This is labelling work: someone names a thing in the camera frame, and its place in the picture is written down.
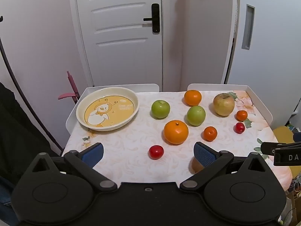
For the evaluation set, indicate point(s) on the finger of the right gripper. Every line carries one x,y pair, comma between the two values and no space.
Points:
267,148

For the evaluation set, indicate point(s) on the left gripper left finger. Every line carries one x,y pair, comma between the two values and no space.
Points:
83,162

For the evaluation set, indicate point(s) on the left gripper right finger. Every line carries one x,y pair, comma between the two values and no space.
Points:
213,162

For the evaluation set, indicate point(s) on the brown kiwi fruit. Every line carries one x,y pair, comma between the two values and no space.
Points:
196,167

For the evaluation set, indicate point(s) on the small tangerine front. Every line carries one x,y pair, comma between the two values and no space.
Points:
210,133

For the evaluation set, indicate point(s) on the small tangerine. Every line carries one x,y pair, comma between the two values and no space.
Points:
210,133
241,115

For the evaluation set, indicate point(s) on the red cherry tomato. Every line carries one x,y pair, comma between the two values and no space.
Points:
155,152
239,128

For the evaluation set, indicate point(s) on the large orange front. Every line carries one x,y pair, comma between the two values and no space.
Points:
175,132

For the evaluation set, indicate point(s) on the green apple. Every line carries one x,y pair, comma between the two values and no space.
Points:
196,115
160,109

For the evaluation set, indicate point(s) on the red cherry tomato front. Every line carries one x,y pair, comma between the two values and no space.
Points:
155,152

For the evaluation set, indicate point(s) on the yellowish old apple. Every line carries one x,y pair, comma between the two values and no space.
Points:
223,104

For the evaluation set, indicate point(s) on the cream duck pattern plate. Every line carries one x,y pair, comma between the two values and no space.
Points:
107,109

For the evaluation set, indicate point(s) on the person black clothing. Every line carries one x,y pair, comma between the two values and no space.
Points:
21,142

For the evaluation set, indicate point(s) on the white wardrobe sliding door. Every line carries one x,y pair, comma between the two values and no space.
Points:
267,54

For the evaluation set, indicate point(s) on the black door handle lock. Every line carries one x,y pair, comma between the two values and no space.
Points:
155,18

